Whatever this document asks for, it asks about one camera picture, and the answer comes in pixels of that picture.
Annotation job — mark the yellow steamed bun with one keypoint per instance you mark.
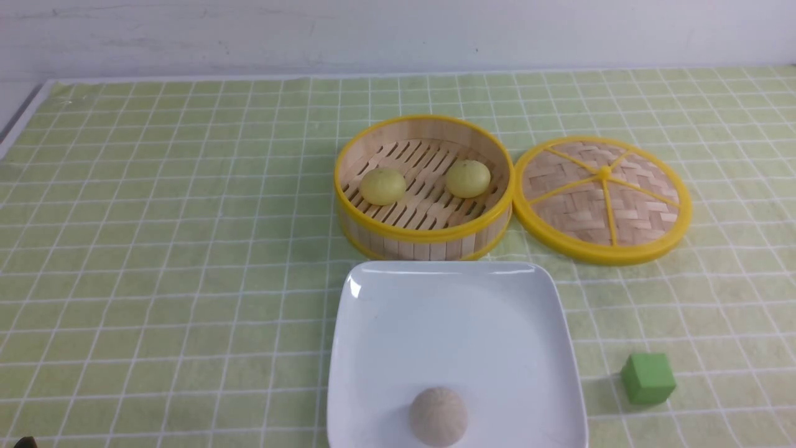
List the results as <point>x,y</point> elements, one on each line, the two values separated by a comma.
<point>382,186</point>
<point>467,179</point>

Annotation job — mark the yellow rimmed bamboo steamer basket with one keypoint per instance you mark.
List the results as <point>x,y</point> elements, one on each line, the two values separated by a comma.
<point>427,223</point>

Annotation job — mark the grey steamed bun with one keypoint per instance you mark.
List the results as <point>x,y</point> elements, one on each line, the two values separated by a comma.
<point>438,417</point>

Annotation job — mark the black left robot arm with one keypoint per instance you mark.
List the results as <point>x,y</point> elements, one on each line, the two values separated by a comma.
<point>26,442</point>

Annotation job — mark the green checkered tablecloth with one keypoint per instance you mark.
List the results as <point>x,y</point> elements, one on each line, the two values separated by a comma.
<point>171,259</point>

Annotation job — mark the green cube block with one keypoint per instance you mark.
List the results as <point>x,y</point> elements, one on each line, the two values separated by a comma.
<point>647,378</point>

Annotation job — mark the white square plate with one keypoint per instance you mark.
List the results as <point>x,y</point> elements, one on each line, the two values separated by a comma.
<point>494,332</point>

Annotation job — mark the yellow rimmed bamboo steamer lid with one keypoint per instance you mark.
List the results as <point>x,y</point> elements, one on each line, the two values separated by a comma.
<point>601,201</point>

